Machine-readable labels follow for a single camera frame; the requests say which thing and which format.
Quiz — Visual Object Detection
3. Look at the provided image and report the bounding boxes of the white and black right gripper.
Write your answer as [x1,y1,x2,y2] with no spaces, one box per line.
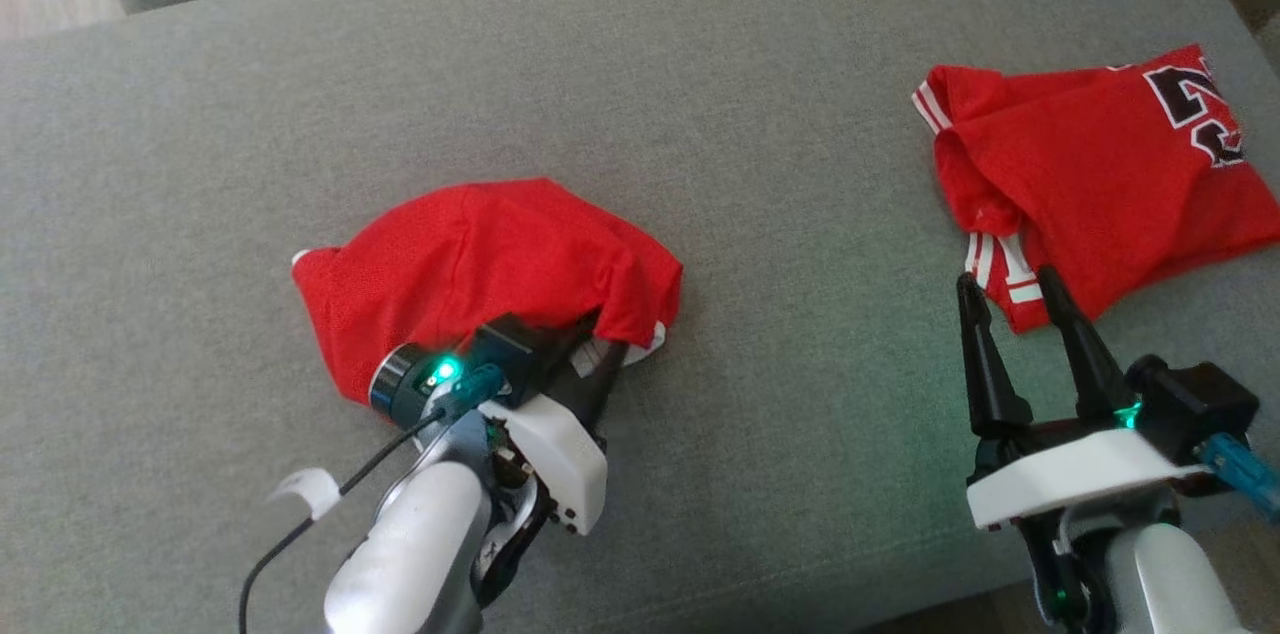
[955,264,1211,530]

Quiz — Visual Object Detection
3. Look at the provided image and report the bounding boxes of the right teal-plug black cable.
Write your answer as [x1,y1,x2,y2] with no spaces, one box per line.
[1195,432,1280,525]

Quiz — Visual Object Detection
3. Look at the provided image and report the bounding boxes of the red shorts with white stripe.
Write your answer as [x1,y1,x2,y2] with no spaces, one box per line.
[291,178,686,408]

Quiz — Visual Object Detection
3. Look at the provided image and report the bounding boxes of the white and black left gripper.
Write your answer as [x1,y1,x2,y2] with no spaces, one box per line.
[478,319,631,537]

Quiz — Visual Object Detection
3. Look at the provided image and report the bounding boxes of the white cable clip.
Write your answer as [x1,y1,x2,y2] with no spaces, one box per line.
[268,466,342,522]

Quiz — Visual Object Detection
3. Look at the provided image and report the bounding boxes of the grey sofa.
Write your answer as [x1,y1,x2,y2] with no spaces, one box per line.
[0,0,1280,634]

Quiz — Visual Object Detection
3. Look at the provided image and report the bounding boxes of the red jersey with white trim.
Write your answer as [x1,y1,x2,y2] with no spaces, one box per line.
[911,42,1280,336]

